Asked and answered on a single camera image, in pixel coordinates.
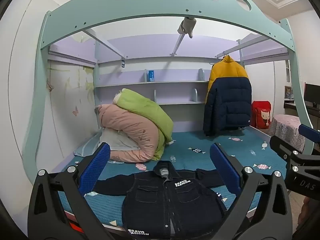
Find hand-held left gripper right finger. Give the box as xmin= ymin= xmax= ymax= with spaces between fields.
xmin=210 ymin=143 xmax=293 ymax=240

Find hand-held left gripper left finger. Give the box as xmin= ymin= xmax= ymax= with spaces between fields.
xmin=27 ymin=142 xmax=113 ymax=240

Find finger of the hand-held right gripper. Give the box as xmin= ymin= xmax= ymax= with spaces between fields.
xmin=269 ymin=135 xmax=303 ymax=161
xmin=298 ymin=124 xmax=320 ymax=142

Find dark denim jacket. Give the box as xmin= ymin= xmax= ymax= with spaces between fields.
xmin=94 ymin=161 xmax=240 ymax=239

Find clothes hanger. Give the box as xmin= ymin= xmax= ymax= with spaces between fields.
xmin=209 ymin=52 xmax=230 ymax=66

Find person's right hand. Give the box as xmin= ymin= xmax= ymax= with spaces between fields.
xmin=300 ymin=196 xmax=320 ymax=233

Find blue striped pillow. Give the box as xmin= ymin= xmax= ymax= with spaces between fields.
xmin=74 ymin=140 xmax=105 ymax=158

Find dark desk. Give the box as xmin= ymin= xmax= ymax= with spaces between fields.
xmin=284 ymin=100 xmax=320 ymax=123

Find white pillow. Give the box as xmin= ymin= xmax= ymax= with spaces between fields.
xmin=99 ymin=127 xmax=141 ymax=152

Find blue candy print mattress cover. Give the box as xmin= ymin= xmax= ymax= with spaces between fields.
xmin=57 ymin=126 xmax=288 ymax=233

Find black monitor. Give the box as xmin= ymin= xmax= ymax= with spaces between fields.
xmin=304 ymin=84 xmax=320 ymax=108

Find red cartoon print bag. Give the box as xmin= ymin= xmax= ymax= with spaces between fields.
xmin=251 ymin=100 xmax=272 ymax=129

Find pink duvet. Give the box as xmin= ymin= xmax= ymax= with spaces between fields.
xmin=97 ymin=104 xmax=165 ymax=165

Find yellow and navy puffer jacket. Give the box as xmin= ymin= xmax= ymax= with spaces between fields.
xmin=202 ymin=55 xmax=252 ymax=137

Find green duvet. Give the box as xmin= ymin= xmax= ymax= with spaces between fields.
xmin=114 ymin=88 xmax=174 ymax=161

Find grey hanging cloth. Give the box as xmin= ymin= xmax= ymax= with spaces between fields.
xmin=177 ymin=17 xmax=196 ymax=39

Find lavender wall shelf unit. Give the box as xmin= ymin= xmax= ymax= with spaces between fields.
xmin=94 ymin=37 xmax=241 ymax=106

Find teal loft bed frame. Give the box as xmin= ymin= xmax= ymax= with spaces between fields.
xmin=22 ymin=0 xmax=316 ymax=188

